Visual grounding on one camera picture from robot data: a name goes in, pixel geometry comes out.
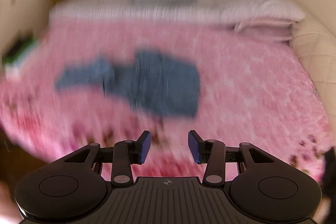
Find blue denim jeans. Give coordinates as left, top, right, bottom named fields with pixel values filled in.
left=55, top=50, right=201, bottom=117

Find pink floral plush blanket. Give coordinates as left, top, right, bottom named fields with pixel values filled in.
left=1, top=20, right=333, bottom=180

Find pale pink pillow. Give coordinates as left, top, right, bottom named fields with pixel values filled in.
left=234, top=18, right=296, bottom=43

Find striped lilac folded quilt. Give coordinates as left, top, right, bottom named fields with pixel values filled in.
left=48, top=0, right=306, bottom=28

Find green and white box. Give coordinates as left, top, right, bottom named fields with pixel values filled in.
left=2, top=36, right=38, bottom=80

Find cream quilted headboard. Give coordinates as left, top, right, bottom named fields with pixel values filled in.
left=291, top=0, right=335, bottom=132

